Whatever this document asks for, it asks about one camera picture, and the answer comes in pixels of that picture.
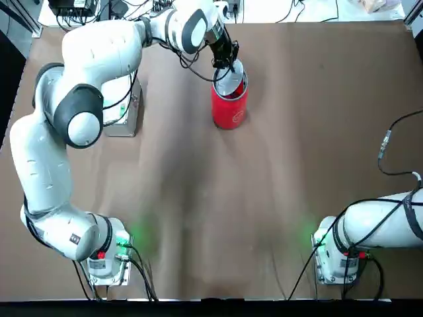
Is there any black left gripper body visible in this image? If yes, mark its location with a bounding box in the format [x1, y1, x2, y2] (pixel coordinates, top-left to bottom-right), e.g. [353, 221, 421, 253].
[207, 30, 240, 69]

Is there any red push-button trash can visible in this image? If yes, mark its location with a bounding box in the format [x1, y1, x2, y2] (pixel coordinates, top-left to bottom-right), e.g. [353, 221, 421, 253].
[211, 59, 249, 130]

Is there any silver aluminium case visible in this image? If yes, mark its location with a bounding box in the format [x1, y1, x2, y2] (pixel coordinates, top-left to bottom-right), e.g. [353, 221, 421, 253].
[101, 77, 145, 138]

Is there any small dark plug adapter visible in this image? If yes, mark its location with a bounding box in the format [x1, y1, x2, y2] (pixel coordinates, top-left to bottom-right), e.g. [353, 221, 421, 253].
[108, 0, 129, 16]

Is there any beige lumpy item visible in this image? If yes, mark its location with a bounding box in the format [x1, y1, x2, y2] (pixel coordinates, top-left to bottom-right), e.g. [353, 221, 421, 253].
[358, 0, 394, 13]

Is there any black network switch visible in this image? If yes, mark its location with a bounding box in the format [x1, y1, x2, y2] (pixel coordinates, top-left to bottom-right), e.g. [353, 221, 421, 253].
[48, 0, 100, 16]

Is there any right arm cable with connector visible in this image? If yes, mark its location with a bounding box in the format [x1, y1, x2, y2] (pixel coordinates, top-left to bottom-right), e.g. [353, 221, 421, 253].
[377, 110, 423, 178]

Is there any slanted aluminium corner post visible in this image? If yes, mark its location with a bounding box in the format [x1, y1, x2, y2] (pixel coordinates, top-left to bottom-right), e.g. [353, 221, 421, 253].
[30, 12, 44, 38]

